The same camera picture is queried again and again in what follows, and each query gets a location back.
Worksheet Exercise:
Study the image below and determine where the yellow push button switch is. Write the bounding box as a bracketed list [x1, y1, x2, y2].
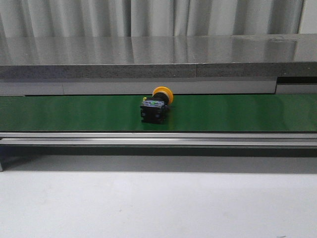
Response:
[140, 86, 174, 124]

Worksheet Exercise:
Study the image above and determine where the grey stone counter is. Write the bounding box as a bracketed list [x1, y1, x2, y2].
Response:
[0, 34, 317, 96]

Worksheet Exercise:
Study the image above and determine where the green belt conveyor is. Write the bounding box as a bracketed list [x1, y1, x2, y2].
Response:
[0, 94, 317, 174]

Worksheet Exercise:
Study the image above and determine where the white curtain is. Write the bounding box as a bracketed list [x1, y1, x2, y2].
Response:
[0, 0, 317, 38]

